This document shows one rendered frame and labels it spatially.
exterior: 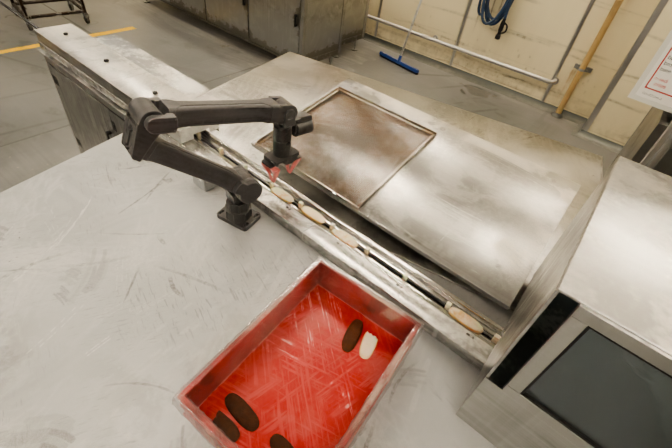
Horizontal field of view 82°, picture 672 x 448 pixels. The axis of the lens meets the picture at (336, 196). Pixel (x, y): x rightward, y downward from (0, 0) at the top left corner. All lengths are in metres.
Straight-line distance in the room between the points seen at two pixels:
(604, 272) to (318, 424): 0.64
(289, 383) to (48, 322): 0.61
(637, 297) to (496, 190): 0.78
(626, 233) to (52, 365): 1.21
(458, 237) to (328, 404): 0.62
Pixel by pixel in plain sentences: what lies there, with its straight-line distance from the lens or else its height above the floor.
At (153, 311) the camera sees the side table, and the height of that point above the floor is 0.82.
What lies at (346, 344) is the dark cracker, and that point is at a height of 0.83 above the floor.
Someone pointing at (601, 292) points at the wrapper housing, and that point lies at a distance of 0.72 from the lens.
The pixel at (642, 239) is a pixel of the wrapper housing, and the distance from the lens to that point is 0.88.
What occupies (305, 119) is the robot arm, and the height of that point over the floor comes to 1.13.
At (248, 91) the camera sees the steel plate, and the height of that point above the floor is 0.82.
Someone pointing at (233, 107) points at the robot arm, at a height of 1.24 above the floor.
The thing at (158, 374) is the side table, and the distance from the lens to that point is 1.05.
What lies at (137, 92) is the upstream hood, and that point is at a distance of 1.87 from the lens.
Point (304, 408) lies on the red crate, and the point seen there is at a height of 0.82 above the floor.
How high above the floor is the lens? 1.75
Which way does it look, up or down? 41 degrees down
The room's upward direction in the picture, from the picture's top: 9 degrees clockwise
